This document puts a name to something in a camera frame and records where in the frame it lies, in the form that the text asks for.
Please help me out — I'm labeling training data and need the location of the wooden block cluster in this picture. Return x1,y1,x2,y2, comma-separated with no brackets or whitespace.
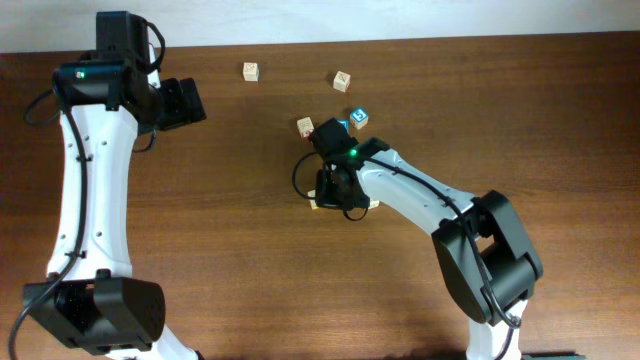
307,190,318,210
296,117,314,138

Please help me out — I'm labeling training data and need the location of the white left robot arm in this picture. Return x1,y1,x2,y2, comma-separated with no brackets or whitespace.
22,11,206,359

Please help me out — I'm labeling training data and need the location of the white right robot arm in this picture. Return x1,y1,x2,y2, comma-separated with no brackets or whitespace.
308,119,543,359

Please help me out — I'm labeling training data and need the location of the blue letter D block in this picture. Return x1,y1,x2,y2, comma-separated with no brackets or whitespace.
338,120,349,133

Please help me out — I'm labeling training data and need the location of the blue number five block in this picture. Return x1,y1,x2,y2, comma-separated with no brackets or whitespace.
349,108,369,130

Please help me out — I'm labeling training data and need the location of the wooden block far left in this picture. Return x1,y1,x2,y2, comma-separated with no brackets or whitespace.
242,62,260,82

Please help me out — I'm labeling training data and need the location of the wooden block far right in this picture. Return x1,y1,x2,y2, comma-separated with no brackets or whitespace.
333,71,351,92

